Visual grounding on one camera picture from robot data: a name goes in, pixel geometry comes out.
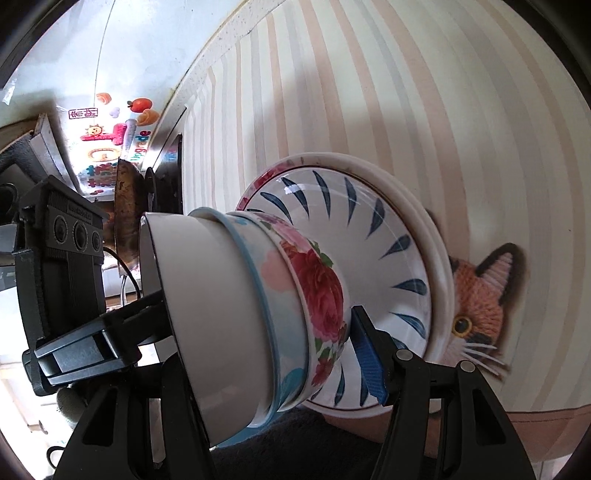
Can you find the striped cat-print tablecloth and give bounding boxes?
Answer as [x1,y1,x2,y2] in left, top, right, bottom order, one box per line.
[152,0,588,462]

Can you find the black cable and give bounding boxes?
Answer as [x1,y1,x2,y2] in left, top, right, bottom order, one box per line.
[104,247,144,301]

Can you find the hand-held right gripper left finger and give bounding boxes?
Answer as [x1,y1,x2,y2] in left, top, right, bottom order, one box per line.
[53,355,218,480]

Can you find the black stove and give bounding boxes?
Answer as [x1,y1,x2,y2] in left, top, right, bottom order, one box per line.
[145,107,185,214]

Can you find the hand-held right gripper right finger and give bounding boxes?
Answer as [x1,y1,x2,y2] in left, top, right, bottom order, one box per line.
[349,305,536,480]

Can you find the blue-rimmed pastel bowl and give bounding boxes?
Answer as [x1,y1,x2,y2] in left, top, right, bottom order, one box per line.
[188,207,311,449]

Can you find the grey range hood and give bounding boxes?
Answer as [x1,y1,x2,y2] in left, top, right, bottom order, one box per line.
[0,113,70,200]

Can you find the large white plate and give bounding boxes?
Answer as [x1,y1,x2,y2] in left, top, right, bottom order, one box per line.
[235,151,457,419]

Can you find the dark fleece clothing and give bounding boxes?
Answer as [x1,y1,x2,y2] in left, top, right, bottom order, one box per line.
[210,408,444,480]

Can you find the person's left hand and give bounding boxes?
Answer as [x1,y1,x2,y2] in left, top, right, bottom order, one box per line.
[55,387,89,430]

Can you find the plain white bowl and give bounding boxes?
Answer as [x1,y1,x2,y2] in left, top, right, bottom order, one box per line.
[139,211,279,448]

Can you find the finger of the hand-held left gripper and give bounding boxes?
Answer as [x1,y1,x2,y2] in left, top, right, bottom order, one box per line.
[102,290,168,354]

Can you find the floral print bowl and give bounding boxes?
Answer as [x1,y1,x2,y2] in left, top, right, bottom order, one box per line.
[231,210,352,403]

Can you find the colourful wall stickers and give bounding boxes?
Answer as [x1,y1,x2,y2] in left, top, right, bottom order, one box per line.
[69,92,155,188]

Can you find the blue-striped white plate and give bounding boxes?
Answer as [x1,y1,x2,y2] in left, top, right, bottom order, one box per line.
[240,165,433,409]

